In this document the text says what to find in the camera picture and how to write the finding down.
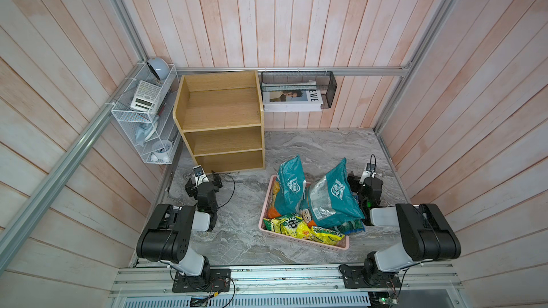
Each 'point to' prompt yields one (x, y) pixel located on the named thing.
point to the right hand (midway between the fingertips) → (361, 172)
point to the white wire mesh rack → (163, 139)
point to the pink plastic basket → (343, 245)
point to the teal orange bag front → (332, 200)
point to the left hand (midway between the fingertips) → (203, 175)
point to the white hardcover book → (292, 95)
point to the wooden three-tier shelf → (221, 116)
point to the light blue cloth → (141, 130)
